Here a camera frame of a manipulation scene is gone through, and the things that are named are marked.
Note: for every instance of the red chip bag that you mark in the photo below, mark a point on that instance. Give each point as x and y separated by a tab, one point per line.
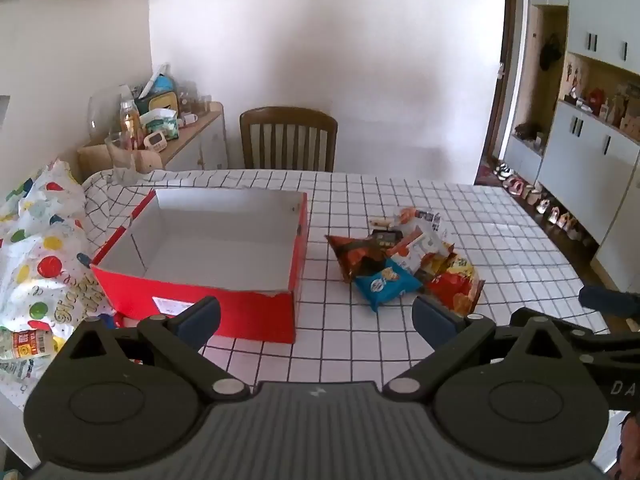
452	287

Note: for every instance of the labelled plastic bottle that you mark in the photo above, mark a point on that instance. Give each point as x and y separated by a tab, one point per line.
27	345

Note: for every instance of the tissue pack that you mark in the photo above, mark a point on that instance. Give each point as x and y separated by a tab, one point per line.
160	122

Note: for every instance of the white kitchen timer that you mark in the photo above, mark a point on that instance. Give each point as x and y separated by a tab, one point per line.
156	141

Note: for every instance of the yellow burger-print snack packet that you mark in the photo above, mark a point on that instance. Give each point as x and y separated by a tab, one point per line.
436	263

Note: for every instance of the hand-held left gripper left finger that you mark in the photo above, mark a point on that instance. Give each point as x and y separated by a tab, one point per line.
200	317

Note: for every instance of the kraft paper bag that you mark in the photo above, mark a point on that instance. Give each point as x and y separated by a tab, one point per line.
92	157

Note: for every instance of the white plastic tube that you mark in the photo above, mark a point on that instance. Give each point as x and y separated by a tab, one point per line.
152	81

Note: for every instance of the brown cake packet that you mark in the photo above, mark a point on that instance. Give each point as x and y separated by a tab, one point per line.
386	236

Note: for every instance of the checked tablecloth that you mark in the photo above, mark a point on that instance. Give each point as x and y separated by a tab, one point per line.
350	200

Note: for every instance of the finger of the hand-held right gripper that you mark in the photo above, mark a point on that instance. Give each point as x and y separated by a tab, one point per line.
610	301

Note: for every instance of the small white mug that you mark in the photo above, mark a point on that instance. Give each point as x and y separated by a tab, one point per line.
189	119

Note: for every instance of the white sideboard cabinet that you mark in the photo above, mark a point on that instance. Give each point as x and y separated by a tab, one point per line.
200	147

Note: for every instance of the sausage stick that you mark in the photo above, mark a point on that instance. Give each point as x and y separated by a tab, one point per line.
380	221

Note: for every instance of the white wardrobe cabinet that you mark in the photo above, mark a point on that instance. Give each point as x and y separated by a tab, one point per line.
585	170

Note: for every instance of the glass bottle orange contents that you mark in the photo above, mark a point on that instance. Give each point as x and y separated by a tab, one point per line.
131	127

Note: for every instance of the balloon-print plastic bag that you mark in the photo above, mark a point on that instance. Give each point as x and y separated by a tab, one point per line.
40	240

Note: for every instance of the brown orange chip bag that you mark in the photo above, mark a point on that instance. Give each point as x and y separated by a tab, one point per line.
357	255

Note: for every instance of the brown door frame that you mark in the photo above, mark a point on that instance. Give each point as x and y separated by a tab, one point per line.
505	70

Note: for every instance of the wooden chair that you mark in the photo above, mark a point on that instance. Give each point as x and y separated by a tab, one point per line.
287	117

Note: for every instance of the blue snack packet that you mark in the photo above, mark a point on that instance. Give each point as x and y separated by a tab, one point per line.
385	282

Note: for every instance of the large glass bowl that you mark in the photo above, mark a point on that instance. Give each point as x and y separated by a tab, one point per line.
102	112

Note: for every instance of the red cardboard box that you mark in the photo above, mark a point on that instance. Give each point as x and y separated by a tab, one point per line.
250	310

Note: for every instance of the group of shelf ornaments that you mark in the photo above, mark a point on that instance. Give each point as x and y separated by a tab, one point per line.
605	97

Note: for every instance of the row of shoes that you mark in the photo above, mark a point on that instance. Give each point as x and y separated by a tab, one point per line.
540	197

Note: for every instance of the teal yellow bag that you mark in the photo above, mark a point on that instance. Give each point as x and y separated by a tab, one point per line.
160	97

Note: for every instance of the white black-print snack packet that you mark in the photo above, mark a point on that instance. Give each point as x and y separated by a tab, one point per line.
420	217

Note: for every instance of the group of glass jars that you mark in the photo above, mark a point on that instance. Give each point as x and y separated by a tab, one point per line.
192	100

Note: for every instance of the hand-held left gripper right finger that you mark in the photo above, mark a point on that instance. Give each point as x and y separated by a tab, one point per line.
432	317

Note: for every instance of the white orange snack packet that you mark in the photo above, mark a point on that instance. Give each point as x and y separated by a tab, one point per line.
417	247

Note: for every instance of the hanging black bag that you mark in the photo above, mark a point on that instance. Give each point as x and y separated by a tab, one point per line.
550	50

